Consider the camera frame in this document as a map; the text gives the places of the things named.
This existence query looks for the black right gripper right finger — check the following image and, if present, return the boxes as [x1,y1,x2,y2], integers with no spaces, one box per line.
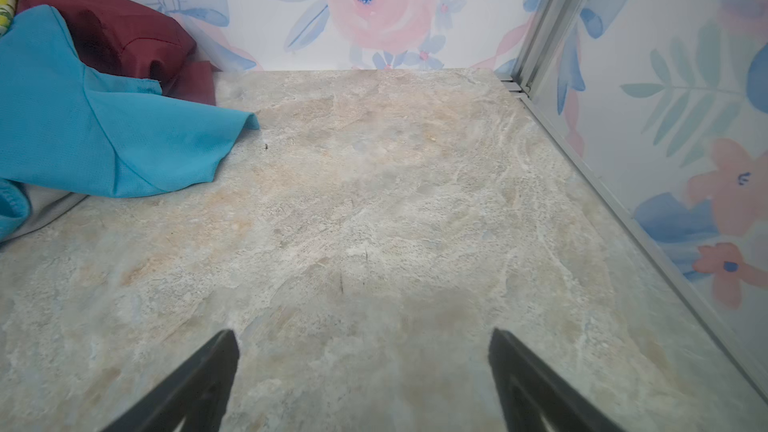
[488,328,622,432]

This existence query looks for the aluminium corner frame post right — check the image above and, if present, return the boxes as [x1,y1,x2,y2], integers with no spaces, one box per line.
[512,0,767,394]

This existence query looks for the maroon cloth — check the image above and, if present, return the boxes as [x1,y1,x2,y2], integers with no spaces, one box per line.
[17,0,216,106]

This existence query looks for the teal cloth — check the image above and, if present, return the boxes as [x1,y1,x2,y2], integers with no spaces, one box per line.
[1,5,259,239]

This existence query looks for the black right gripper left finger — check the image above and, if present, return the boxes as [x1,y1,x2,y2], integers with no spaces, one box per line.
[105,329,240,431]

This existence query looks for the grey cloth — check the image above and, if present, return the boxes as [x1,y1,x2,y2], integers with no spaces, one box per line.
[1,181,86,242]

